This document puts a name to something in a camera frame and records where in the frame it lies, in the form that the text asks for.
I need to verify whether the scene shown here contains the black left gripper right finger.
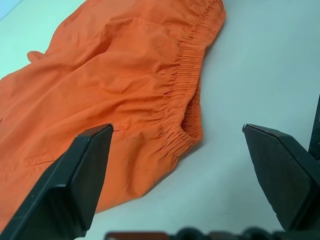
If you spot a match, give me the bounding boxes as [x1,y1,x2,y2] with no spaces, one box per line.
[242,123,320,232]

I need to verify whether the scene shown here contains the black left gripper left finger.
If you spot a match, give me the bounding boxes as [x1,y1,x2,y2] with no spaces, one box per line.
[0,122,114,240]

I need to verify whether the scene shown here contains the orange shorts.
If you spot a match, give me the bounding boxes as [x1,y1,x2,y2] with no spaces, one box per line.
[0,0,227,214]

